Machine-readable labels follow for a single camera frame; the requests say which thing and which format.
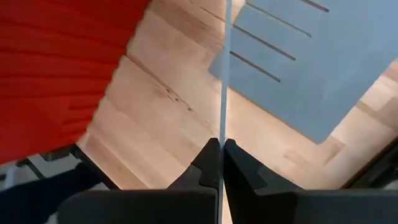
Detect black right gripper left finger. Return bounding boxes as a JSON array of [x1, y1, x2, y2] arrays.
[[57, 138, 221, 224]]

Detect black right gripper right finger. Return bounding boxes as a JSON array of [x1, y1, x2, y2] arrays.
[[223, 139, 398, 224]]

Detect short grey slotted divider panel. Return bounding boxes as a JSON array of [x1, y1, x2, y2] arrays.
[[208, 0, 398, 144]]

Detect long grey slotted divider panel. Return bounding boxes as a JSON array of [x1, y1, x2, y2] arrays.
[[217, 0, 234, 224]]

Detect large red plastic bin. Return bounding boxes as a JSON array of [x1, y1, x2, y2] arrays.
[[0, 0, 153, 165]]

